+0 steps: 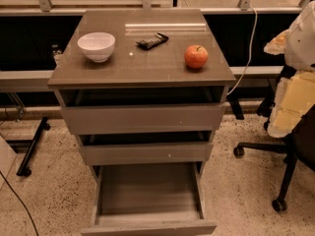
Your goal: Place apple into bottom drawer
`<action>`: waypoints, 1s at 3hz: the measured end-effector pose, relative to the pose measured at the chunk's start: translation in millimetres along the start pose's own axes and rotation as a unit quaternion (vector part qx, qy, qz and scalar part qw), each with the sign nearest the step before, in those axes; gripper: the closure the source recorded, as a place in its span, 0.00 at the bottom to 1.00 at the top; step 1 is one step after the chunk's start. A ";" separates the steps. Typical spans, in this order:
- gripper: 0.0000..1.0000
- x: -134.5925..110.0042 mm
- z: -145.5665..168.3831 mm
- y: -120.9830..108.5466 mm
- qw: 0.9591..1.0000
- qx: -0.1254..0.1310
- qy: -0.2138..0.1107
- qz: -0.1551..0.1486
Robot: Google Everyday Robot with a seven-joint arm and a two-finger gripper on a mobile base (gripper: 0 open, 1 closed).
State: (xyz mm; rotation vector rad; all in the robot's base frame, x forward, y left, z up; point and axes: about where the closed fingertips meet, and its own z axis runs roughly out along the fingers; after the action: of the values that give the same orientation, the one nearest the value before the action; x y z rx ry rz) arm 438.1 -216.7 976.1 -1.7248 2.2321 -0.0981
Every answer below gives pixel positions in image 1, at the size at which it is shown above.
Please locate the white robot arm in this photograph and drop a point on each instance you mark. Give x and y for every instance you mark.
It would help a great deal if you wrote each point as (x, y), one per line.
(300, 43)

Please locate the black snack bar wrapper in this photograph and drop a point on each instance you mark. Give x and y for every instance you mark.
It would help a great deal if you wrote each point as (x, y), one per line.
(152, 41)

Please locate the grey top drawer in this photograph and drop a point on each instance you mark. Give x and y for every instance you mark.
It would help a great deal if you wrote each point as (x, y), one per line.
(100, 111)

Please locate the white ceramic bowl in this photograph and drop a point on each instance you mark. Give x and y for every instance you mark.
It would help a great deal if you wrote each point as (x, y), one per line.
(97, 46)

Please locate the red apple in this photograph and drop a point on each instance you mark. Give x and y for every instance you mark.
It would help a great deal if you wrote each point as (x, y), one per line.
(196, 56)

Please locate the black table leg base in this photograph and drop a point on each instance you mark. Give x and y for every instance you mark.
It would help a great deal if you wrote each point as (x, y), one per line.
(24, 170)

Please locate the metal window railing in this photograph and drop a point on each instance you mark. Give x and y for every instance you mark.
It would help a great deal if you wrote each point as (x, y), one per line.
(147, 4)

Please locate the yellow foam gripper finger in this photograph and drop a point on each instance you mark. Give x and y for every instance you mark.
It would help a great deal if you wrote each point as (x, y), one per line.
(277, 45)
(294, 98)

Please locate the grey drawer cabinet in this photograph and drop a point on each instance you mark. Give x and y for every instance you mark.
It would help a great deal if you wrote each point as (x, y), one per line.
(131, 67)

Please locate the grey middle drawer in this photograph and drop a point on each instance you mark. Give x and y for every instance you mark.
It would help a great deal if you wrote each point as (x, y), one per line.
(113, 149)

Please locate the grey bottom drawer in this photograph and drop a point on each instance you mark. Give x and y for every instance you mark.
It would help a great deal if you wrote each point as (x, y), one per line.
(163, 199)

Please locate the grey drawer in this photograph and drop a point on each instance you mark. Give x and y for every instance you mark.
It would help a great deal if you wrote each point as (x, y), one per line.
(163, 199)
(113, 149)
(100, 111)

